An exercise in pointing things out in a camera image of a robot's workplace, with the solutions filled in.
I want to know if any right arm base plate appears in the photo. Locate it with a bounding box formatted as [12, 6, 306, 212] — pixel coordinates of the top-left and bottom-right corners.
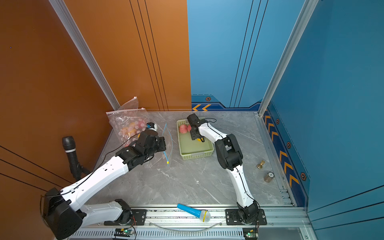
[225, 209, 268, 226]

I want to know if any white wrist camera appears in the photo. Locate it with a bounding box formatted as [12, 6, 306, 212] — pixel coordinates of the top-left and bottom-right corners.
[146, 122, 158, 131]
[187, 114, 200, 127]

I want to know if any left green circuit board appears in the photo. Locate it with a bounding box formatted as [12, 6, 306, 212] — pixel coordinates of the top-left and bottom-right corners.
[113, 228, 137, 240]

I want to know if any aluminium corner post left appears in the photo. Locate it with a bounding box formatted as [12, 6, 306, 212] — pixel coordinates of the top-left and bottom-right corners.
[49, 0, 120, 110]

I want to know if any small brass weight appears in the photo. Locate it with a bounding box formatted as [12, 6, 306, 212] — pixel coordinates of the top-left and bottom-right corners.
[257, 161, 265, 169]

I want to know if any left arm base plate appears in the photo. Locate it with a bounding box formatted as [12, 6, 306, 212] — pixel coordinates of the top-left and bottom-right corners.
[104, 209, 147, 226]

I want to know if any clear bag with pink dots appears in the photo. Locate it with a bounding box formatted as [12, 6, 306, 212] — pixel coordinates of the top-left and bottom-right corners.
[106, 108, 150, 145]

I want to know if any blue toy microphone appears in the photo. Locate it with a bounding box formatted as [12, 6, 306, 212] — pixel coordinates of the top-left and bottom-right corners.
[177, 204, 211, 223]

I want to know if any aluminium corner post right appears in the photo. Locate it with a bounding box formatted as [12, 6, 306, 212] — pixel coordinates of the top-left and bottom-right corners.
[258, 0, 319, 117]

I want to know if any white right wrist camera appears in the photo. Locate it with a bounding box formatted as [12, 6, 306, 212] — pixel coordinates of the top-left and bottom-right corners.
[187, 114, 200, 127]

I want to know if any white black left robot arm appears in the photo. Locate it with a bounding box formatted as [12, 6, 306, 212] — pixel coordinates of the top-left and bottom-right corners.
[41, 129, 166, 240]

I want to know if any green circuit board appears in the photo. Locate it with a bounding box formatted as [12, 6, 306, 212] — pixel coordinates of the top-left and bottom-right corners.
[113, 228, 137, 240]
[243, 228, 259, 240]

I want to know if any blue zip bag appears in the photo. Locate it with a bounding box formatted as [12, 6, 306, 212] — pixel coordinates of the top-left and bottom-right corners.
[156, 122, 174, 169]

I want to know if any light green perforated basket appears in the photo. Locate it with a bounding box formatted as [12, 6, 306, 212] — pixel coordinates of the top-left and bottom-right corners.
[177, 119, 214, 160]

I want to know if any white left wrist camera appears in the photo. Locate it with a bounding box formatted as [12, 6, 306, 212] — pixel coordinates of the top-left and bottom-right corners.
[146, 122, 158, 131]

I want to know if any aluminium corner post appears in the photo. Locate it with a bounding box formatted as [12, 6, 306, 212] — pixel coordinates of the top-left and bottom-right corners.
[49, 0, 120, 110]
[258, 0, 319, 117]

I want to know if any right green circuit board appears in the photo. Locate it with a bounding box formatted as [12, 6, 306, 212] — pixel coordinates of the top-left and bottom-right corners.
[243, 228, 259, 240]

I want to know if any black microphone on stand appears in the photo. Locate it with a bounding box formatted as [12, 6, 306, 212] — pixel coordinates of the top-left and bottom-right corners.
[62, 136, 91, 181]

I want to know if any clear zip-top bag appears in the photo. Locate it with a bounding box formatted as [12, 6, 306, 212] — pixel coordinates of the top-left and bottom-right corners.
[118, 96, 139, 111]

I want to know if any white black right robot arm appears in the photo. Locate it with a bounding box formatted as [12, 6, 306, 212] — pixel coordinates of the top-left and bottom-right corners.
[187, 114, 261, 225]

